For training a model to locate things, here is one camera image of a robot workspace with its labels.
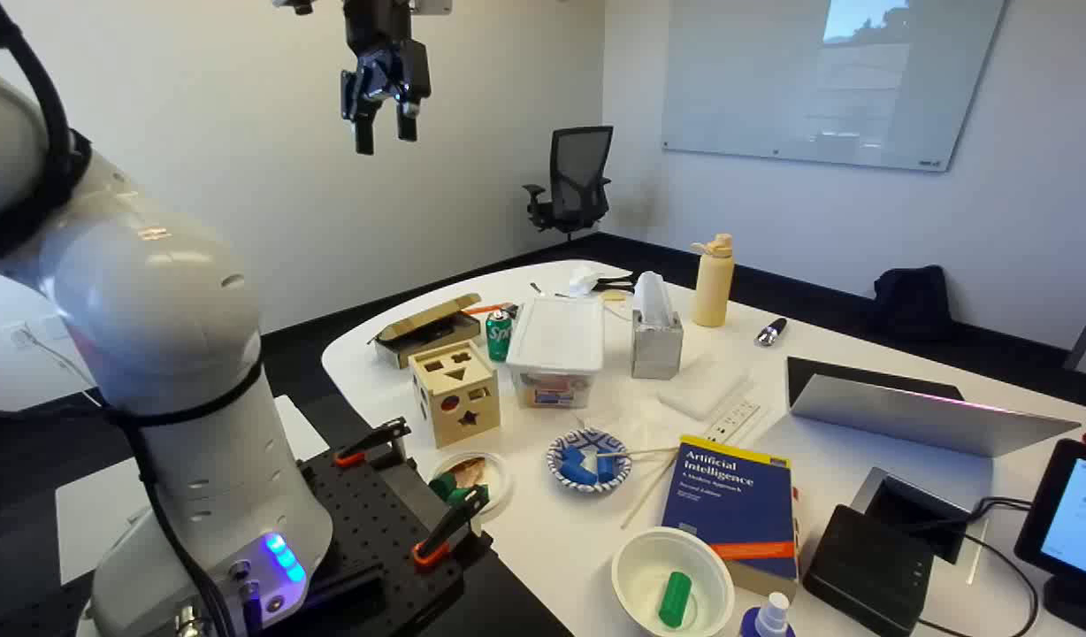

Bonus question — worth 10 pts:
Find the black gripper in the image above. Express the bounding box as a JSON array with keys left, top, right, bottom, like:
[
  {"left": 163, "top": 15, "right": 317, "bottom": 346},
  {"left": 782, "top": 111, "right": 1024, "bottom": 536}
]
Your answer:
[{"left": 340, "top": 0, "right": 436, "bottom": 161}]

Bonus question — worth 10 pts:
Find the tan drink bottle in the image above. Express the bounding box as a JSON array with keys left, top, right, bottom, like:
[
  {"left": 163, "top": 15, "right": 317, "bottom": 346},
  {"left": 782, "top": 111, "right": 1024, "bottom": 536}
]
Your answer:
[{"left": 689, "top": 231, "right": 741, "bottom": 334}]

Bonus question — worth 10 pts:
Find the clear bottle with blue cap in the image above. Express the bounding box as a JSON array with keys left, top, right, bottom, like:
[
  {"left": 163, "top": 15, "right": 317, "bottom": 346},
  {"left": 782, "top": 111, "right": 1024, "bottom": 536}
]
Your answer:
[{"left": 736, "top": 589, "right": 801, "bottom": 637}]

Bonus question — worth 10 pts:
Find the black office chair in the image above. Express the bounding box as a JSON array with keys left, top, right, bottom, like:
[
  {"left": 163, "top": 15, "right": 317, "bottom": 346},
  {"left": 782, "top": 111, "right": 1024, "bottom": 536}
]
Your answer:
[{"left": 521, "top": 124, "right": 617, "bottom": 244}]

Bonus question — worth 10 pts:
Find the brown wooden tray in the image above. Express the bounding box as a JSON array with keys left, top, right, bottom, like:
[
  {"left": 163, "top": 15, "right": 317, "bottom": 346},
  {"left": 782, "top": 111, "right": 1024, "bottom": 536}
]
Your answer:
[{"left": 370, "top": 291, "right": 485, "bottom": 367}]

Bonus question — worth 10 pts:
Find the orange marker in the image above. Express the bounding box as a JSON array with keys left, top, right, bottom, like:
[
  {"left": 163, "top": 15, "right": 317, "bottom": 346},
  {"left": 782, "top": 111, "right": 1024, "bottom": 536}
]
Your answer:
[{"left": 462, "top": 299, "right": 523, "bottom": 321}]

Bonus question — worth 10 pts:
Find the green cup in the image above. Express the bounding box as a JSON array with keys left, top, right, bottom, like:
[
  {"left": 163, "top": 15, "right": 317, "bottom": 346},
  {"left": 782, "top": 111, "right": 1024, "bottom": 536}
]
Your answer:
[{"left": 481, "top": 313, "right": 517, "bottom": 365}]

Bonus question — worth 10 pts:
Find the wooden shape sorter cube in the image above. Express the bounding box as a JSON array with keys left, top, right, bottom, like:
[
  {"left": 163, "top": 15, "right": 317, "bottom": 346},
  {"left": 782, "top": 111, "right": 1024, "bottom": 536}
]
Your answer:
[{"left": 407, "top": 339, "right": 501, "bottom": 448}]

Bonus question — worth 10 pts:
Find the clear plastic storage box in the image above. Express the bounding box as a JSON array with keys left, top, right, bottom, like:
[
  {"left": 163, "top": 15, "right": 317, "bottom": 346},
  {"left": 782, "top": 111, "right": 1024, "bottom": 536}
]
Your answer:
[{"left": 501, "top": 294, "right": 607, "bottom": 414}]

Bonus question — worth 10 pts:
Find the grey tissue box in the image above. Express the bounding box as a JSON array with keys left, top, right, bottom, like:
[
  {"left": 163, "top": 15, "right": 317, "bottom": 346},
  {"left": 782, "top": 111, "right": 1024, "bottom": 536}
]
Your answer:
[{"left": 625, "top": 269, "right": 685, "bottom": 381}]

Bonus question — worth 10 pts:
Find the white plate with toys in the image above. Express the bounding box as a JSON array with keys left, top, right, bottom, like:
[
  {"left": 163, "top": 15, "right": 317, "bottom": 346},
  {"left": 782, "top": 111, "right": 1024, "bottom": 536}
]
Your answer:
[{"left": 425, "top": 448, "right": 517, "bottom": 523}]

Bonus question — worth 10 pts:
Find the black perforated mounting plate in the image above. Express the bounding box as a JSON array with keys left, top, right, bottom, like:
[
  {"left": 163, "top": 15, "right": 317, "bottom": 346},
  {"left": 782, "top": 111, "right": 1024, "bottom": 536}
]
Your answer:
[{"left": 208, "top": 442, "right": 498, "bottom": 637}]

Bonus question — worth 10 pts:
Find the white thin stick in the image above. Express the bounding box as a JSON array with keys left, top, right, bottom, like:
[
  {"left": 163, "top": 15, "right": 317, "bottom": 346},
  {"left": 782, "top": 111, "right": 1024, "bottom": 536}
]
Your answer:
[{"left": 617, "top": 454, "right": 682, "bottom": 531}]

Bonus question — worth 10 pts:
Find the white remote control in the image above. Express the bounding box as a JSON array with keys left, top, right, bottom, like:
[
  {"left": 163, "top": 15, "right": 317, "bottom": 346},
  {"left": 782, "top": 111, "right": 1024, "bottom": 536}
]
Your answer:
[{"left": 705, "top": 394, "right": 765, "bottom": 445}]

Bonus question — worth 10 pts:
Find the blue book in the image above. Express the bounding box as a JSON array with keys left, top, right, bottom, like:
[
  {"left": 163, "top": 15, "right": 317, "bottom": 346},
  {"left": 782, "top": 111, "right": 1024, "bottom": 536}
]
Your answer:
[{"left": 659, "top": 435, "right": 802, "bottom": 596}]

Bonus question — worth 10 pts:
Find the white bowl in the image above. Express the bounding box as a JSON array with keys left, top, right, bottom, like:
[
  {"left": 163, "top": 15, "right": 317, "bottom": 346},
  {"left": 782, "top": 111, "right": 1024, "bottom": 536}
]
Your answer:
[{"left": 607, "top": 523, "right": 741, "bottom": 637}]

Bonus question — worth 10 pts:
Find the black backpack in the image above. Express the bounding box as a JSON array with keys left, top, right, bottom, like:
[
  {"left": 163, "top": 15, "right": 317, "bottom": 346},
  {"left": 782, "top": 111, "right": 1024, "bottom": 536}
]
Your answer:
[{"left": 866, "top": 267, "right": 954, "bottom": 346}]

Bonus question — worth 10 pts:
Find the green cylinder block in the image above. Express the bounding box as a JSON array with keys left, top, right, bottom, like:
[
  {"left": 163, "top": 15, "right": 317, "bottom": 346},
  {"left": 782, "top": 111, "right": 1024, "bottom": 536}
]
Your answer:
[{"left": 655, "top": 570, "right": 698, "bottom": 631}]

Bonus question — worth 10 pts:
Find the silver laptop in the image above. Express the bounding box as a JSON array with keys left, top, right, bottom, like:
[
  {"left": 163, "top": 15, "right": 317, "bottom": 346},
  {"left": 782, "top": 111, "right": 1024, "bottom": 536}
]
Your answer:
[{"left": 751, "top": 372, "right": 1081, "bottom": 512}]

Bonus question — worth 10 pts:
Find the black box device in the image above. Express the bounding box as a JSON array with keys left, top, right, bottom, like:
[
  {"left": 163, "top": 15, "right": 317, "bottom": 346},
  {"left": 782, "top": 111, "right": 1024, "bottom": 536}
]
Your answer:
[{"left": 801, "top": 501, "right": 938, "bottom": 637}]

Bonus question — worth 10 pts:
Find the tablet with lit screen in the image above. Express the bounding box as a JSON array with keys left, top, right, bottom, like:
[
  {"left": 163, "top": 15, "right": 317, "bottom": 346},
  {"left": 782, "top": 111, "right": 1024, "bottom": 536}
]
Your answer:
[{"left": 1012, "top": 435, "right": 1086, "bottom": 632}]

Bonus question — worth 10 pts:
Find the black clamp orange handle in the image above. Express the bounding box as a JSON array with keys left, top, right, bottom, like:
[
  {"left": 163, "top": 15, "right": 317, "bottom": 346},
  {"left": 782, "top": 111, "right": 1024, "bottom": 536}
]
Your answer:
[
  {"left": 333, "top": 414, "right": 415, "bottom": 473},
  {"left": 407, "top": 481, "right": 495, "bottom": 575}
]

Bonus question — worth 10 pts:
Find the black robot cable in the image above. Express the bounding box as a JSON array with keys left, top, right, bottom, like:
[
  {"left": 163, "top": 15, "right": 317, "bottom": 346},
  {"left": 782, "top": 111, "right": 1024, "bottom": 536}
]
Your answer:
[{"left": 0, "top": 0, "right": 96, "bottom": 269}]

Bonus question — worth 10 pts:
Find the wall whiteboard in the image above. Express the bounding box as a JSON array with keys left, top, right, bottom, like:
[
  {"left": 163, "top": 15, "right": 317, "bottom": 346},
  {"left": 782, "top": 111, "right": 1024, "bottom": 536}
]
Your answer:
[{"left": 659, "top": 0, "right": 1012, "bottom": 177}]

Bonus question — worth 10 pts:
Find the black power cable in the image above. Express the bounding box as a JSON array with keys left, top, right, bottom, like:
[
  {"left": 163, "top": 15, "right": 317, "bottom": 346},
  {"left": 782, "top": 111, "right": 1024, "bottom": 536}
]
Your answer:
[{"left": 916, "top": 493, "right": 1045, "bottom": 637}]

